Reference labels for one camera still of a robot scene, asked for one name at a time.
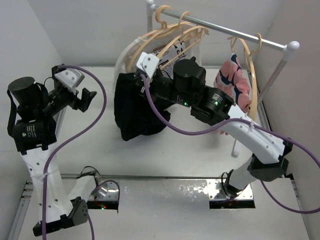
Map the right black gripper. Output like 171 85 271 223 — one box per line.
131 69 192 107

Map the black t shirt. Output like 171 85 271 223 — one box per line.
113 73 166 141

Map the beige hanger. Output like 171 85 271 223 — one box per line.
129 5 195 68
227 33 262 120
157 11 209 70

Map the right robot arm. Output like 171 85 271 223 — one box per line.
136 52 293 199

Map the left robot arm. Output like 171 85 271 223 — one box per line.
7 64 98 239

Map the newspaper print t shirt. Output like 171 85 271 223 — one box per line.
158 41 187 71

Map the white t shirt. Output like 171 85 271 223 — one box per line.
114 37 202 82

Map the pink patterned t shirt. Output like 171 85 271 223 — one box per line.
214 52 252 137

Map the metal clothes rack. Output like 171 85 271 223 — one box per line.
145 0 300 158

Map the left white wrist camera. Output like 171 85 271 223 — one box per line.
54 68 85 95

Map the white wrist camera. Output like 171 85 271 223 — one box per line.
54 68 85 95
136 52 160 79

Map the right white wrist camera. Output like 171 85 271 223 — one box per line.
136 52 160 79

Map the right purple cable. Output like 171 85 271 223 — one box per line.
139 73 320 215

